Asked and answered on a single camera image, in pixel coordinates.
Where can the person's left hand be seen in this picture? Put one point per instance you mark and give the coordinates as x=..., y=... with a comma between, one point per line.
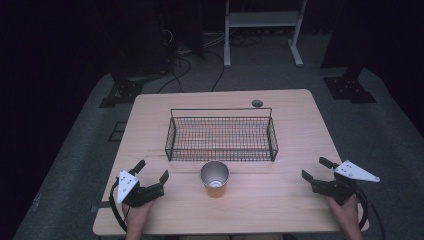
x=136, y=216

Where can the metal cup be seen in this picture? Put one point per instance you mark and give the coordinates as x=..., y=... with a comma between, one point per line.
x=215, y=180

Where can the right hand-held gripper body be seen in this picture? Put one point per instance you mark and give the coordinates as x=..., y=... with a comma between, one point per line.
x=340, y=181

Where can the person's right hand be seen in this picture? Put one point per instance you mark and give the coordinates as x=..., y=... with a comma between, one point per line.
x=345, y=213

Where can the black stand base plate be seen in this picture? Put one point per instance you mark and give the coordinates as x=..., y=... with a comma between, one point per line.
x=349, y=89
x=120, y=93

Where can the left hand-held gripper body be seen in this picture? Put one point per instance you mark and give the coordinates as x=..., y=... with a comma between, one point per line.
x=133, y=190

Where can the white metal stand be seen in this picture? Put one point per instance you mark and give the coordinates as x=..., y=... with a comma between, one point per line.
x=263, y=30

